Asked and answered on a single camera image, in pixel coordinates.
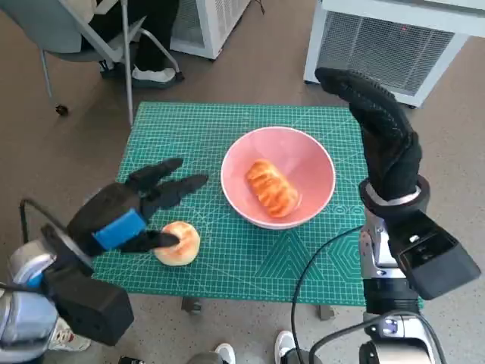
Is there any large white grilled machine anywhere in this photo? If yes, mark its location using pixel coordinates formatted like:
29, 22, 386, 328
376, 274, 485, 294
303, 0, 485, 110

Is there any long striped toy bread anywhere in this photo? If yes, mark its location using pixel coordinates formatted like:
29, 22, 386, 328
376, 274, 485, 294
245, 158, 299, 218

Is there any green cutting mat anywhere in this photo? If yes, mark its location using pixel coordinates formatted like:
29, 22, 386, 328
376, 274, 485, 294
90, 101, 424, 307

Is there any pink bowl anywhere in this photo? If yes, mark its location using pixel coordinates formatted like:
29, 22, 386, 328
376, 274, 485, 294
221, 127, 336, 231

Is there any small white grilled machine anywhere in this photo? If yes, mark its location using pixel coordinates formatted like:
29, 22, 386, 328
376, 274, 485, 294
169, 0, 252, 60

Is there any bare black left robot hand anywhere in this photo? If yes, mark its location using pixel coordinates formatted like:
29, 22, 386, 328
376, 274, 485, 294
67, 158, 209, 256

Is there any round toy bread bun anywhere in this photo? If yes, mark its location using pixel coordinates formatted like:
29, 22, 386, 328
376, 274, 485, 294
154, 221, 201, 267

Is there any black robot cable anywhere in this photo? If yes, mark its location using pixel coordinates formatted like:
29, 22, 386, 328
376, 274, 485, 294
308, 310, 448, 364
291, 225, 365, 364
0, 199, 70, 295

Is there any person with plain white shoes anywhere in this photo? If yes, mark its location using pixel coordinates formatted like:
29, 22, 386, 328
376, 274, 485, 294
189, 329, 304, 364

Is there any grey office chair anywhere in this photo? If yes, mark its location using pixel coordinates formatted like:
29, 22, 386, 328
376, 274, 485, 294
0, 0, 182, 126

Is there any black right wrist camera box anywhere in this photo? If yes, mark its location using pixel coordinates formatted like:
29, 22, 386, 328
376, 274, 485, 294
386, 209, 482, 301

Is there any seated person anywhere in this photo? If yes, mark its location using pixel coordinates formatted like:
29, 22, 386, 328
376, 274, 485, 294
79, 0, 186, 90

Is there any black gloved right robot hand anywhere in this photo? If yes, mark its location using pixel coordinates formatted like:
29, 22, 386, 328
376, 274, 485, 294
314, 67, 423, 202

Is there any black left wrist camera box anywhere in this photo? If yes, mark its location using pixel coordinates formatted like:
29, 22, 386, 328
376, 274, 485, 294
41, 265, 135, 347

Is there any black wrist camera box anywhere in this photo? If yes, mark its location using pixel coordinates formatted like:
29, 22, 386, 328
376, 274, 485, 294
386, 209, 482, 301
41, 265, 135, 347

